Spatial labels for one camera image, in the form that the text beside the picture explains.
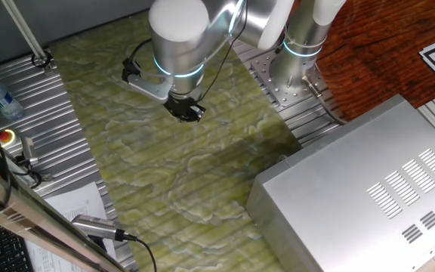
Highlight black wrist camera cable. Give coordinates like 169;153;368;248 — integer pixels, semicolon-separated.
125;37;154;67

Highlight grey conduit with metal connector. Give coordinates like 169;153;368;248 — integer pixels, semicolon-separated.
301;74;350;126

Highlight microwave door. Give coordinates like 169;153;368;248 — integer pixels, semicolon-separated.
282;94;418;169

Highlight brown wood grain mat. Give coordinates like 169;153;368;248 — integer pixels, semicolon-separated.
292;0;435;122

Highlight red emergency stop button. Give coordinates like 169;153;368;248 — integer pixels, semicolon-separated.
0;128;17;149

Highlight silver microwave oven body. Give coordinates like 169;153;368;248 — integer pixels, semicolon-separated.
245;94;435;272

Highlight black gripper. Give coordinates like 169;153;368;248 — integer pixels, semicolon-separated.
163;94;207;123

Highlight clear plastic water bottle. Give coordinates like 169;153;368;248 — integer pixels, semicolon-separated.
0;78;25;121

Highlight white stand pole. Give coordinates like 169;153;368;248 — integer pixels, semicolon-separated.
0;0;54;73

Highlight green marble pattern mat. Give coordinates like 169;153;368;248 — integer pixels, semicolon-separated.
49;10;304;272

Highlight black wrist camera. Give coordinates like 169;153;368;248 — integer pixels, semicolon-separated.
121;58;143;85

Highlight printed paper sheet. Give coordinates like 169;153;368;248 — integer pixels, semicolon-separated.
23;181;118;272

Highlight silver ribbed camera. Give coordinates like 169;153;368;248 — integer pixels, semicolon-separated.
70;214;128;243

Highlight silver camera mounting bracket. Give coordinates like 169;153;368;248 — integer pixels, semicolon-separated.
126;73;174;105

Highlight metal frame bar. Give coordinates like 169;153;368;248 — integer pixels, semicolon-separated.
0;158;128;272

